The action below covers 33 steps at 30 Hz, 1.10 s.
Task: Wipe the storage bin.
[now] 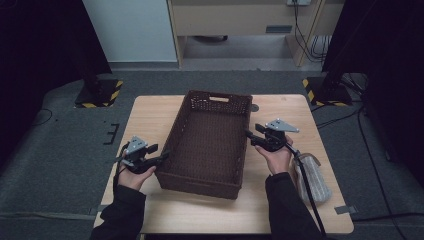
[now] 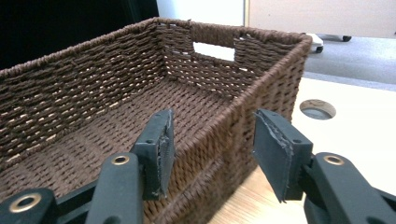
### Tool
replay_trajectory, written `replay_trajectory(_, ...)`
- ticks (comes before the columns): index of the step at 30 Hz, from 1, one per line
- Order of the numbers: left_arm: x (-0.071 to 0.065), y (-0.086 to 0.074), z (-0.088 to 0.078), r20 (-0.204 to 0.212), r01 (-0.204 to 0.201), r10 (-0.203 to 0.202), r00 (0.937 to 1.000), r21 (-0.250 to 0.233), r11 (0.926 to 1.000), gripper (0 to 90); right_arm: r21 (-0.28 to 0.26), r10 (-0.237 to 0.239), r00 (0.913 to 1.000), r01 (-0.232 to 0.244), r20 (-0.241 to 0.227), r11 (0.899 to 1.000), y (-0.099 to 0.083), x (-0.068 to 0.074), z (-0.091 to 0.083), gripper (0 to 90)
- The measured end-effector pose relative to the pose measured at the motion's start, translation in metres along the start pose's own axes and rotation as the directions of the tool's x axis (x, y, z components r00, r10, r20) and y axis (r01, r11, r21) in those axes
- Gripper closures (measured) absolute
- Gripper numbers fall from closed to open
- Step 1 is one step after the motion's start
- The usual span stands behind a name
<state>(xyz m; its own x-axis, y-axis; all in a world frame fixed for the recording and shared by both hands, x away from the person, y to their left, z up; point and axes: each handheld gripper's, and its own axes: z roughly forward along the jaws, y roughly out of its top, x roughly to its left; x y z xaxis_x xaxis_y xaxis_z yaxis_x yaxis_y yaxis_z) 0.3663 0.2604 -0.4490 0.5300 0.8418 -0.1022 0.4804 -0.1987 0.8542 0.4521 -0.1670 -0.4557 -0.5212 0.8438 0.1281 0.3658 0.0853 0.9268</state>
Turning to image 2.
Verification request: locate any white wheeled base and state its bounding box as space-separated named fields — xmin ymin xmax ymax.
xmin=306 ymin=32 xmax=325 ymax=54

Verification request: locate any black curtain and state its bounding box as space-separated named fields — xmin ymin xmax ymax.
xmin=0 ymin=0 xmax=160 ymax=71

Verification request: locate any white panel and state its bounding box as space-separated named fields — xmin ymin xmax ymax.
xmin=155 ymin=0 xmax=246 ymax=27

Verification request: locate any brown woven basket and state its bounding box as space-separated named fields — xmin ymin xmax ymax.
xmin=0 ymin=17 xmax=313 ymax=224

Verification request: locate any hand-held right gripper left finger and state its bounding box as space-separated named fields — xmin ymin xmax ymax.
xmin=85 ymin=108 xmax=176 ymax=224

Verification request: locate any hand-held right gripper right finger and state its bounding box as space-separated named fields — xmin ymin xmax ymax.
xmin=252 ymin=108 xmax=396 ymax=224

